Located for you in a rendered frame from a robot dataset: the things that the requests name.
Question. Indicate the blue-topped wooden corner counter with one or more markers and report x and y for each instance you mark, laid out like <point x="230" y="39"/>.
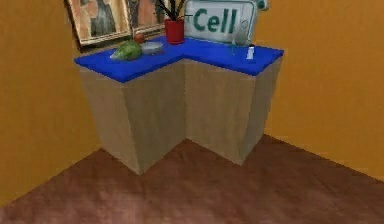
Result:
<point x="156" y="110"/>

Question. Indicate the grey shallow bowl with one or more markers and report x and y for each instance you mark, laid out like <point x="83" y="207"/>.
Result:
<point x="152" y="48"/>

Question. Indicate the clear glass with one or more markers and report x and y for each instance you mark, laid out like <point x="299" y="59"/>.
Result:
<point x="233" y="47"/>

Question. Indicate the red pot with dark plant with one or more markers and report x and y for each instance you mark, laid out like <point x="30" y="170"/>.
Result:
<point x="174" y="30"/>

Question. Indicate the green lettuce head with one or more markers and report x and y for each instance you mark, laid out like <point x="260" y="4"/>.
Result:
<point x="127" y="51"/>

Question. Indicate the red apple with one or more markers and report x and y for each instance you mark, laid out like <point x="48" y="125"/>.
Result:
<point x="139" y="37"/>

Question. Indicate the white sign with green letters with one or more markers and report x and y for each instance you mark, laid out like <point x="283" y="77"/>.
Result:
<point x="218" y="20"/>

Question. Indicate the framed picture with orange ground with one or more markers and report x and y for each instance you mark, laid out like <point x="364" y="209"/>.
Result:
<point x="145" y="15"/>

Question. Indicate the framed portrait picture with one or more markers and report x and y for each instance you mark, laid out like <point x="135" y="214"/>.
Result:
<point x="98" y="20"/>

